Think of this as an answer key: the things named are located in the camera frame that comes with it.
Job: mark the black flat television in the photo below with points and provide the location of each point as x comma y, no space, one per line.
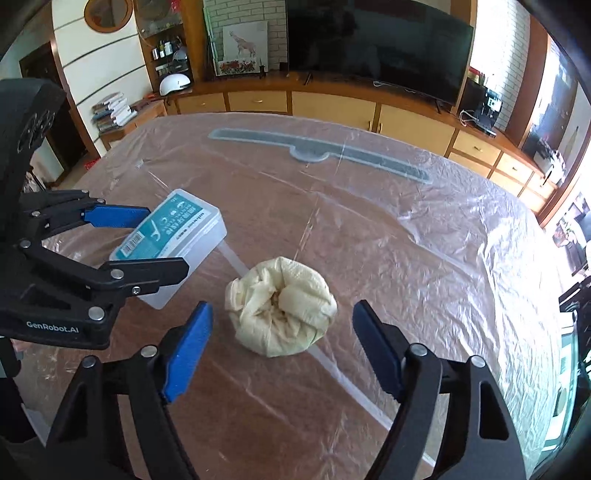
369,41

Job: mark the long wooden cabinet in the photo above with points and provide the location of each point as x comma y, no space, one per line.
332,109

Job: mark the black coffee machine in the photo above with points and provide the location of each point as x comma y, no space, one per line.
488,107

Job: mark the white helmet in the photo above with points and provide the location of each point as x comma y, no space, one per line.
175,84

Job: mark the animal picture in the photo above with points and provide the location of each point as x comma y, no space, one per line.
244,46

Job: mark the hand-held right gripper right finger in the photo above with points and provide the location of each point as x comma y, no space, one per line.
375,346

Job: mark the long grey table mat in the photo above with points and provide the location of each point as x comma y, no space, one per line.
314,150

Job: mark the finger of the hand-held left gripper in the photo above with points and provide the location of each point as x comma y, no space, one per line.
115,216
152,270

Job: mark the wooden shelf with bottles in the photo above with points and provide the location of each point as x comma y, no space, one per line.
168,46

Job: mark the round wooden frame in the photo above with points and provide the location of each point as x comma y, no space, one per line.
108,14

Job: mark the yellow cloth bag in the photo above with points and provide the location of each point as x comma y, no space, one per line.
286,309

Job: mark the clear plastic box teal label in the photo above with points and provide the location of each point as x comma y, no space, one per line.
184,226

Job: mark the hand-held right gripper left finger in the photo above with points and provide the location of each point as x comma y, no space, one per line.
189,350

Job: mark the stack of books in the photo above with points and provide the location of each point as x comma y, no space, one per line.
113,113

